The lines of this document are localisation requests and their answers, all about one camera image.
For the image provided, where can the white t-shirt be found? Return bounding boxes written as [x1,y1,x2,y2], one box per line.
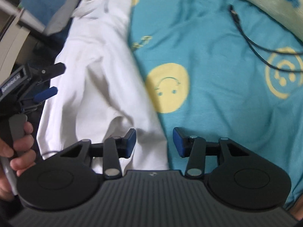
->
[37,0,169,171]

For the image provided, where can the black usb cable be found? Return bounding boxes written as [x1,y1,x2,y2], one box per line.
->
[228,4,303,73]

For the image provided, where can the person left hand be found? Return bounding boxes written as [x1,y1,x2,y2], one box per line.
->
[1,121,36,201]

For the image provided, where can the person right hand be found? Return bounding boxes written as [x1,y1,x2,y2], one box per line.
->
[289,196,303,221]

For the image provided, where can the grey seat cushion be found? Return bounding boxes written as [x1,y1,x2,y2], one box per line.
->
[43,0,80,36]

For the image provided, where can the teal smiley bed sheet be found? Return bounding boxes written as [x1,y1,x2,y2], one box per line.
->
[130,0,302,208]

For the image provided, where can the blue covered chair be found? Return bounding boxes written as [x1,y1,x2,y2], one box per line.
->
[21,0,71,45]

